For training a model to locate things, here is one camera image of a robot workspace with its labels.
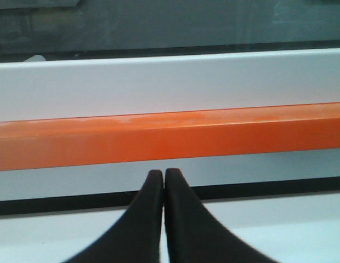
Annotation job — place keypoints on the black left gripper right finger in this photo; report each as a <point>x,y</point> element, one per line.
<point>194,234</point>

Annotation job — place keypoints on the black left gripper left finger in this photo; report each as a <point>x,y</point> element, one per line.
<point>135,237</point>

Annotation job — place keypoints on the orange sash handle bar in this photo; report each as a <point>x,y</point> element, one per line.
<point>67,142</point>

